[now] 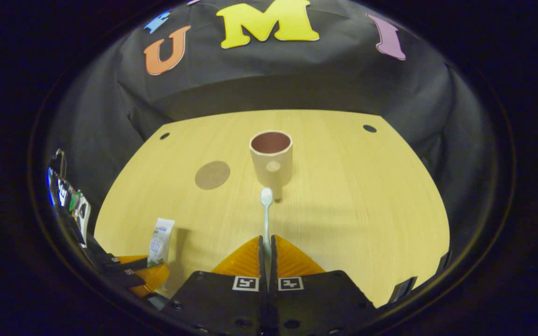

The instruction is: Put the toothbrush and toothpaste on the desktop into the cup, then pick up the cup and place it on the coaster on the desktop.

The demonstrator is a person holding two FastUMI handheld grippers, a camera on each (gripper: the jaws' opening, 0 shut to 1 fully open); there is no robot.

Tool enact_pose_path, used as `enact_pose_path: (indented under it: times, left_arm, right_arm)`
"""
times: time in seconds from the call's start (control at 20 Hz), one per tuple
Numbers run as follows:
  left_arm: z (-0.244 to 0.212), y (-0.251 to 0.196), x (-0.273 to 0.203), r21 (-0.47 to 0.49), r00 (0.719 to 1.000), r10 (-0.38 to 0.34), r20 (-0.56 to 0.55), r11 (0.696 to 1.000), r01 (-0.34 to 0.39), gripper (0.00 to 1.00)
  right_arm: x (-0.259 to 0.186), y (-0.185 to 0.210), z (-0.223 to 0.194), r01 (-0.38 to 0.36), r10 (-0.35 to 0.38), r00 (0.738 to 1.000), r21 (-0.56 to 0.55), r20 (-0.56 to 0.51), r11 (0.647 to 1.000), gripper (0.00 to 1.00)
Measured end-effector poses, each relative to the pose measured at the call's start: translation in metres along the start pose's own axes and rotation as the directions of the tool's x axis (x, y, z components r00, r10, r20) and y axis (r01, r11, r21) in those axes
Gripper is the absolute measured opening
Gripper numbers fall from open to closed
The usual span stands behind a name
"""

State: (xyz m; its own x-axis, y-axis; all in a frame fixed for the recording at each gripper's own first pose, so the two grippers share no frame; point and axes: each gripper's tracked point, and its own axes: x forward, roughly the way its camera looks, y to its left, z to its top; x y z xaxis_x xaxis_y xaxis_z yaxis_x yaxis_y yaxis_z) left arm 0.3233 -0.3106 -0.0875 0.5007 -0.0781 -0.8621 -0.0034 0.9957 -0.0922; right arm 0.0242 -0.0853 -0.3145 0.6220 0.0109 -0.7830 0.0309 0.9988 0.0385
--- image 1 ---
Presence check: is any beige cup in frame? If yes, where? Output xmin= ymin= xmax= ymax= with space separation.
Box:
xmin=249 ymin=131 xmax=294 ymax=202

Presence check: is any computer monitor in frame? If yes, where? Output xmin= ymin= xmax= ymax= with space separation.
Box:
xmin=46 ymin=167 xmax=56 ymax=206

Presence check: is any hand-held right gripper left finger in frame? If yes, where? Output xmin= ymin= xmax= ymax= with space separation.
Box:
xmin=161 ymin=235 xmax=270 ymax=336

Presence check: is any white toothbrush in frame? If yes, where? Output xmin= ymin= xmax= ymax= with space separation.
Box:
xmin=260 ymin=188 xmax=274 ymax=276

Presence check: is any white side table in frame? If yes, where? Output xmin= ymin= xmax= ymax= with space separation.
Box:
xmin=57 ymin=180 xmax=93 ymax=245

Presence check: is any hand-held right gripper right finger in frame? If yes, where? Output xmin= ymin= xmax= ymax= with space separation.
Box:
xmin=269 ymin=234 xmax=378 ymax=336

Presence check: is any black backdrop cloth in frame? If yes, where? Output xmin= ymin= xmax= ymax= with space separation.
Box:
xmin=45 ymin=0 xmax=498 ymax=262

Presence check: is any white toothpaste tube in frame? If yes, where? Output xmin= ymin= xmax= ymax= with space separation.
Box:
xmin=147 ymin=217 xmax=176 ymax=268

